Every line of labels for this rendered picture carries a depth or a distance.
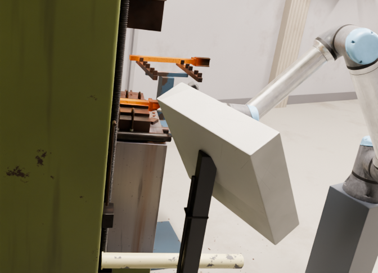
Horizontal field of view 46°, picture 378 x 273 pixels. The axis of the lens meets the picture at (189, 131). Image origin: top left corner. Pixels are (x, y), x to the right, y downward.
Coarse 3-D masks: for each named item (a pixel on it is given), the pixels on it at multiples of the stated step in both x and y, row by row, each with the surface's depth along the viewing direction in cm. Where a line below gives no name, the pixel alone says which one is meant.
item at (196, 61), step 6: (132, 60) 211; (138, 60) 212; (144, 60) 213; (150, 60) 214; (156, 60) 215; (162, 60) 216; (168, 60) 218; (174, 60) 219; (180, 60) 220; (186, 60) 221; (192, 60) 222; (198, 60) 224; (204, 60) 226; (204, 66) 226
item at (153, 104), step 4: (120, 100) 151; (124, 100) 151; (128, 100) 152; (132, 100) 153; (136, 100) 153; (140, 100) 154; (144, 100) 155; (148, 100) 155; (152, 100) 155; (156, 100) 155; (140, 104) 153; (144, 104) 153; (148, 104) 153; (152, 104) 152; (156, 104) 154; (148, 108) 153; (152, 108) 154; (156, 108) 155
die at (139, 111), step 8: (120, 104) 150; (128, 104) 151; (136, 104) 152; (120, 112) 146; (128, 112) 146; (136, 112) 147; (144, 112) 148; (120, 120) 142; (128, 120) 142; (136, 120) 143; (144, 120) 144; (120, 128) 143; (128, 128) 143; (136, 128) 144; (144, 128) 144
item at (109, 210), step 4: (104, 204) 122; (112, 204) 123; (104, 208) 121; (108, 208) 121; (112, 208) 121; (104, 212) 119; (108, 212) 119; (112, 212) 119; (104, 216) 118; (108, 216) 118; (112, 216) 119; (104, 220) 119; (108, 220) 119; (112, 220) 119; (104, 224) 119; (108, 224) 119; (112, 224) 120
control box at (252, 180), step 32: (160, 96) 107; (192, 96) 102; (192, 128) 98; (224, 128) 90; (256, 128) 87; (192, 160) 111; (224, 160) 93; (256, 160) 83; (224, 192) 105; (256, 192) 89; (288, 192) 93; (256, 224) 100; (288, 224) 98
